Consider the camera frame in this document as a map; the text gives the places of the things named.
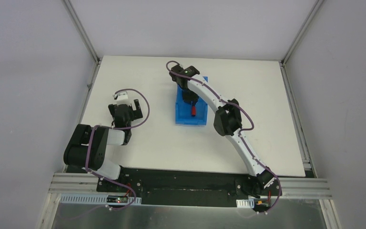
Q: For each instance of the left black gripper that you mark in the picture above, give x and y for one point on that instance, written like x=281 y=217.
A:
x=125 y=110

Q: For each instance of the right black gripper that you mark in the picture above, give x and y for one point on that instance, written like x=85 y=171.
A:
x=187 y=97

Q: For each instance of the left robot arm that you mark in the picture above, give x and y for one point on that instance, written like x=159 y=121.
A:
x=88 y=146

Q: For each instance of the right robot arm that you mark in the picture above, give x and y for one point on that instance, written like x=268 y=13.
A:
x=230 y=121

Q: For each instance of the blue plastic bin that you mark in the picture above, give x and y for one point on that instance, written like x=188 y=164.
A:
x=183 y=111

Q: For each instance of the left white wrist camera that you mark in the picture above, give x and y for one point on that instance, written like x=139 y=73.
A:
x=121 y=98

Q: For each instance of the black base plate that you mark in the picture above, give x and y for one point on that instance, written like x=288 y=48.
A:
x=184 y=188

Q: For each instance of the aluminium frame rail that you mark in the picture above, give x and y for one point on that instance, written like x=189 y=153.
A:
x=292 y=187

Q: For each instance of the left white cable duct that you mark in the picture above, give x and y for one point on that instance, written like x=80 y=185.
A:
x=99 y=199

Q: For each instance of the white cable duct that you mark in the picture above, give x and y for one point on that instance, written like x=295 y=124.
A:
x=99 y=199
x=245 y=203

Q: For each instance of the right white cable duct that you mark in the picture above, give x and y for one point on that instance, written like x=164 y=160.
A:
x=245 y=203

